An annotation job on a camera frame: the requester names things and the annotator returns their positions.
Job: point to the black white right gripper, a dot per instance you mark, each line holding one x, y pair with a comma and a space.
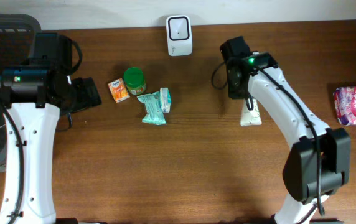
232, 89

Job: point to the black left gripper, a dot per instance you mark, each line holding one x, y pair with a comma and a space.
87, 92

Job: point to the orange Kleenex tissue pack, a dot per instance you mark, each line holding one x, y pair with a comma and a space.
118, 90

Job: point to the green lid jar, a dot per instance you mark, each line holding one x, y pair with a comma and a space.
134, 80

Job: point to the white tube with tan cap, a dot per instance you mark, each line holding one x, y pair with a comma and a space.
250, 117

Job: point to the small teal white packet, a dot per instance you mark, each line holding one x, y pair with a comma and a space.
165, 100

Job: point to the large teal snack packet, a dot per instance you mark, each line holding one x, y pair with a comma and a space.
154, 114

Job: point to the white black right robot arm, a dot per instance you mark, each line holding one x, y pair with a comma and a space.
319, 158

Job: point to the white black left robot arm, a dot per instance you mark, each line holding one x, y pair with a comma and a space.
33, 96

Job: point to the white barcode scanner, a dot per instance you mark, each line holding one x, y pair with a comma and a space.
179, 35

